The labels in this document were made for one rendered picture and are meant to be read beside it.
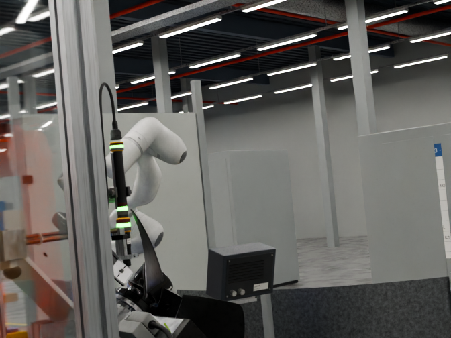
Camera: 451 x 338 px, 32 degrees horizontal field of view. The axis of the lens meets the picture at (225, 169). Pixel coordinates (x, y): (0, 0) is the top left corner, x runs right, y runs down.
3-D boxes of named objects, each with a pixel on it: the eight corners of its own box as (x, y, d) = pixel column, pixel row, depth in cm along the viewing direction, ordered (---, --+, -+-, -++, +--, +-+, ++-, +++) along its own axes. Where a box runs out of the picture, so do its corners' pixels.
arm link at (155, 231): (99, 259, 318) (133, 214, 328) (137, 281, 313) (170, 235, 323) (94, 246, 308) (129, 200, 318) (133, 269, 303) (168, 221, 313)
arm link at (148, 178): (133, 249, 315) (101, 230, 320) (149, 237, 325) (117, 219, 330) (164, 143, 292) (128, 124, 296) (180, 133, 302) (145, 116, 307)
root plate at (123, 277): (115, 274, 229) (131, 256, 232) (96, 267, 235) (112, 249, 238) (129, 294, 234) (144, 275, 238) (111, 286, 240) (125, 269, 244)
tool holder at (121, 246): (128, 259, 239) (125, 227, 239) (108, 261, 241) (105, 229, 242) (141, 256, 247) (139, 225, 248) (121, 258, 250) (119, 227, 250)
